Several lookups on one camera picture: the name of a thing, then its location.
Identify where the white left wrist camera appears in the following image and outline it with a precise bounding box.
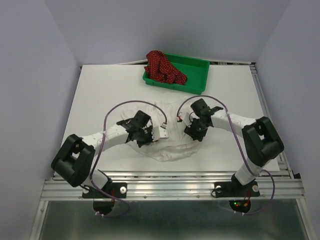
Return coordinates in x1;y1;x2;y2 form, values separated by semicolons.
151;126;169;142

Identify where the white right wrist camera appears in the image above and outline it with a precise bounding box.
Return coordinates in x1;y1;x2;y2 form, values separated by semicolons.
177;111;192;127

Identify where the green plastic bin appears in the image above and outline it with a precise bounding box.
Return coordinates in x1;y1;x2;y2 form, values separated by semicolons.
142;53;210;95

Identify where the white skirt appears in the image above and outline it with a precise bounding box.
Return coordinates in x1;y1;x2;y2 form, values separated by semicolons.
121;100;201;162

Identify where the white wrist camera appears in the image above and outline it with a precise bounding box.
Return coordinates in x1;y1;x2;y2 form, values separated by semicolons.
177;111;192;127
151;126;169;142

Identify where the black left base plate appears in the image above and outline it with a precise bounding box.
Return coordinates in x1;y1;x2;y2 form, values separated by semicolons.
81;182;128;199

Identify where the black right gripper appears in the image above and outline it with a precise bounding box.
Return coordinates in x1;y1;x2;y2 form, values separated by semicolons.
184;115;209;141

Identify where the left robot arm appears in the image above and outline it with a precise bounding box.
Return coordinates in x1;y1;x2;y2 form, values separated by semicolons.
51;110;153;197

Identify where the red polka dot skirt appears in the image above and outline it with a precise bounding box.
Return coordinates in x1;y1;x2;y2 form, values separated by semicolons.
144;50;188;85

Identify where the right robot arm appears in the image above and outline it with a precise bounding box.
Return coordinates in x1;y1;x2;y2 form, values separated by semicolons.
176;98;285;195

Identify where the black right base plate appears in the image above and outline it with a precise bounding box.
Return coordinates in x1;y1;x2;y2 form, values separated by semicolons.
211;181;260;199

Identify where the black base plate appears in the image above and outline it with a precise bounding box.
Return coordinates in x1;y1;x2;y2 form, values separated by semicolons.
81;182;128;199
211;181;260;199

